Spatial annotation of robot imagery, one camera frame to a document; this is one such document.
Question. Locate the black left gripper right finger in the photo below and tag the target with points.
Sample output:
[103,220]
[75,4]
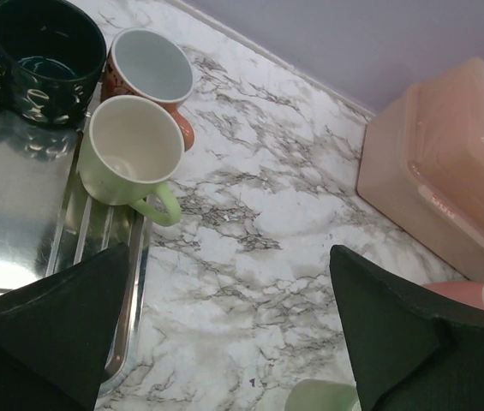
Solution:
[409,348]

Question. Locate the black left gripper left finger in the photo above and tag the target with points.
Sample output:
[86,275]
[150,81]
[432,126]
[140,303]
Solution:
[56,334]

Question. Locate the pink and blue mug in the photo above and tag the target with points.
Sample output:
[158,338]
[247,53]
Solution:
[466,292]

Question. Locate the sage green mug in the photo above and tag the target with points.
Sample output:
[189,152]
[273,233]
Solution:
[318,395]

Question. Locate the light green mug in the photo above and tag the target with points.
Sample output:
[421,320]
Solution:
[131,148]

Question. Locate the dark teal mug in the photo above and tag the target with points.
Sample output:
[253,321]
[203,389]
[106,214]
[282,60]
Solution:
[52,54]

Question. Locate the pink terracotta mug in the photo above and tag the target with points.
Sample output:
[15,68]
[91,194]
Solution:
[144,63]

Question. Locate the steel tray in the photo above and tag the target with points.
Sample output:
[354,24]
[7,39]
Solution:
[48,222]

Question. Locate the pink plastic storage box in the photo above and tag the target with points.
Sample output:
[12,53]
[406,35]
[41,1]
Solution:
[423,165]

